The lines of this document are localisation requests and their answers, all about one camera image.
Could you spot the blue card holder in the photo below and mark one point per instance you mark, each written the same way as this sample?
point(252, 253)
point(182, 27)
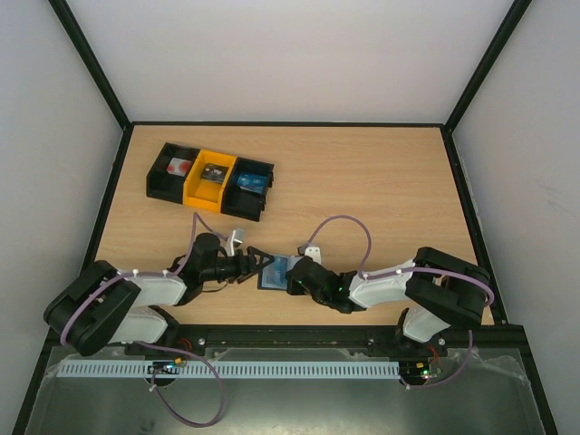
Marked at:
point(292, 261)

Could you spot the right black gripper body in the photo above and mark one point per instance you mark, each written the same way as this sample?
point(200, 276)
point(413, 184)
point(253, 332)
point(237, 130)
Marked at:
point(292, 278)

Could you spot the blue card in holder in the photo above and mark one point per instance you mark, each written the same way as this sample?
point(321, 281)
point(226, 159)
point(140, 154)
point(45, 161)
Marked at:
point(274, 276)

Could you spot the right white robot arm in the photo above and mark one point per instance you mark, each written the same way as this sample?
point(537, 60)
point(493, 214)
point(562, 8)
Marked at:
point(447, 291)

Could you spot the black bin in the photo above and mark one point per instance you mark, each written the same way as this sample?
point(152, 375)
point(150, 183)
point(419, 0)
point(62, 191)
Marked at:
point(243, 204)
point(159, 183)

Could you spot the black card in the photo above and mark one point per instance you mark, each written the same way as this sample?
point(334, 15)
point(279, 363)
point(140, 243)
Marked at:
point(214, 173)

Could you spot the black bin left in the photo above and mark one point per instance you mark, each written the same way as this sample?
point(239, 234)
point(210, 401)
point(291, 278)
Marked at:
point(159, 183)

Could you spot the black bin right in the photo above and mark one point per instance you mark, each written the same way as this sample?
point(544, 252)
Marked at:
point(243, 204)

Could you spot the white slotted cable duct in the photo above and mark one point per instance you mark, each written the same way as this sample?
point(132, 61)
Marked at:
point(230, 370)

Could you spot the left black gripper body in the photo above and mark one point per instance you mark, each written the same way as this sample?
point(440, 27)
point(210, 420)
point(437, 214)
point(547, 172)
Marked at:
point(234, 272)

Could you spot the red white card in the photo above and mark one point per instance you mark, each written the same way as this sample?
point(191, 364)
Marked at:
point(178, 167)

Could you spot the black rail base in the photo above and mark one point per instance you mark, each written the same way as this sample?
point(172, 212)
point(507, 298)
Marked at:
point(374, 341)

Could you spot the yellow bin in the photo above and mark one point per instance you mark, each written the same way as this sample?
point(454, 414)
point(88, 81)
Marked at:
point(206, 182)

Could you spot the black enclosure frame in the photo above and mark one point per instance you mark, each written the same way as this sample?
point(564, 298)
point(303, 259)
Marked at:
point(494, 335)

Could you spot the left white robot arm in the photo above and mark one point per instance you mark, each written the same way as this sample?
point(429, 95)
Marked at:
point(104, 305)

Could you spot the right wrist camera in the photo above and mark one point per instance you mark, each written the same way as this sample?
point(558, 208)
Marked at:
point(311, 250)

